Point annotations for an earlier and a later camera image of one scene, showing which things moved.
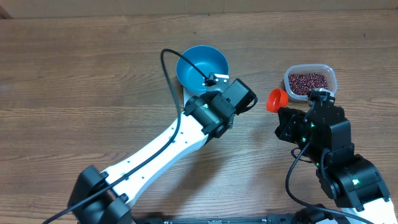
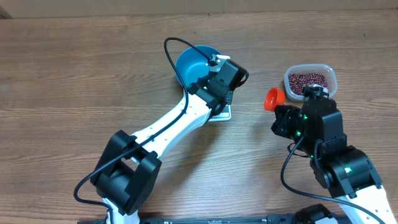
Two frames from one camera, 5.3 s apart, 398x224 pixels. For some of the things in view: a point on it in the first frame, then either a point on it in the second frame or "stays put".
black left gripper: [232, 124] -> [204, 81]
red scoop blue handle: [277, 98] stays put
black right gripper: [291, 122] stays put
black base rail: [282, 219] stays put
